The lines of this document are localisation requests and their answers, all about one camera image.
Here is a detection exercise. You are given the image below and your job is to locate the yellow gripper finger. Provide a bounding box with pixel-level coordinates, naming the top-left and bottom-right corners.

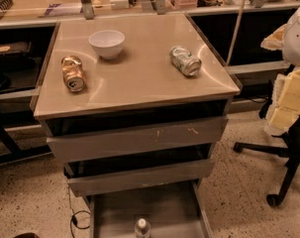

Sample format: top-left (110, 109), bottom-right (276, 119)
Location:
top-left (260, 25), bottom-right (286, 51)
top-left (264, 67), bottom-right (300, 135)

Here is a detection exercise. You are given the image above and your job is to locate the clear plastic bottle white cap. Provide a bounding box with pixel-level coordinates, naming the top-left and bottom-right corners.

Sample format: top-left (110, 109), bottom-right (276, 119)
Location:
top-left (135, 218), bottom-right (150, 238)

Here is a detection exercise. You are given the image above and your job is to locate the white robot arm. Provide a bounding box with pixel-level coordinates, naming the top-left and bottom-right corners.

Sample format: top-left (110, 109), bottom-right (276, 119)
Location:
top-left (260, 7), bottom-right (300, 136)

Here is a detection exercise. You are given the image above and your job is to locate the grey drawer cabinet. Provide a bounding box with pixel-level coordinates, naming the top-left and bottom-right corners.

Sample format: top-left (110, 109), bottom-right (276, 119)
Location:
top-left (29, 12), bottom-right (243, 238)

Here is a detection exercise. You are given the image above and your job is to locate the bottom grey drawer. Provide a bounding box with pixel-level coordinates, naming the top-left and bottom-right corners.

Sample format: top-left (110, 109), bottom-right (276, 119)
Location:
top-left (89, 181), bottom-right (212, 238)

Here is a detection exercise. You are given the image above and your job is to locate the grey drawer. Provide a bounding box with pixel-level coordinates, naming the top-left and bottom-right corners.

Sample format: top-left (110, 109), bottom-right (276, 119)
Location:
top-left (89, 181), bottom-right (212, 238)
top-left (68, 159), bottom-right (215, 196)
top-left (48, 116), bottom-right (228, 164)

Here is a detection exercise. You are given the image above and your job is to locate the middle grey drawer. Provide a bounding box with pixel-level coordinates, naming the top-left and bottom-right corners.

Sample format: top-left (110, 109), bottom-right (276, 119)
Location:
top-left (68, 159), bottom-right (215, 196)

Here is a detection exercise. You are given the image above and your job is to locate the top grey drawer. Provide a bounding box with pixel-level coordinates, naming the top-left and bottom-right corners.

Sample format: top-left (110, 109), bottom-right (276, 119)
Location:
top-left (48, 116), bottom-right (228, 164)

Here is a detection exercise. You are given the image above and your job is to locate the black office chair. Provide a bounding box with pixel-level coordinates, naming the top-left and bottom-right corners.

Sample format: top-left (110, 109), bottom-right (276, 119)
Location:
top-left (233, 64), bottom-right (300, 207)

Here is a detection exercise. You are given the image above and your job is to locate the white rod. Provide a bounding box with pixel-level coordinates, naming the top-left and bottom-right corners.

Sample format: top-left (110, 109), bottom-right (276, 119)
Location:
top-left (226, 0), bottom-right (246, 65)

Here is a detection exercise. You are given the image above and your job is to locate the crushed green silver can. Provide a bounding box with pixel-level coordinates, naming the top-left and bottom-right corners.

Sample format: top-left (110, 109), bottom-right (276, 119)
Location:
top-left (169, 46), bottom-right (201, 77)

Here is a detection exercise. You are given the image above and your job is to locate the white ceramic bowl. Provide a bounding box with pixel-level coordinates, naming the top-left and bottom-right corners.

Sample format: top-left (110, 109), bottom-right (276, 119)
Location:
top-left (88, 30), bottom-right (125, 60)

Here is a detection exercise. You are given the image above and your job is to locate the crushed orange soda can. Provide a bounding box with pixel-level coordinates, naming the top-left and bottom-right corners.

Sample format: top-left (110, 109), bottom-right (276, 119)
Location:
top-left (61, 56), bottom-right (86, 92)

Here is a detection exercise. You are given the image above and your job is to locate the purple white paper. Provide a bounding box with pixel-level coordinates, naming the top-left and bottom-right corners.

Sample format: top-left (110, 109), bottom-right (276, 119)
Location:
top-left (43, 3), bottom-right (82, 17)

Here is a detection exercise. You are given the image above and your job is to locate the black table leg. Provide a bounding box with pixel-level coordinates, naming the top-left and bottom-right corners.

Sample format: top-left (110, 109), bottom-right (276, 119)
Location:
top-left (0, 110), bottom-right (50, 166)

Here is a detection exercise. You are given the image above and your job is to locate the black cable on floor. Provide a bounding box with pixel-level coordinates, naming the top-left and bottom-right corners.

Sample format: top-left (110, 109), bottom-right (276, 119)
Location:
top-left (67, 185), bottom-right (92, 238)

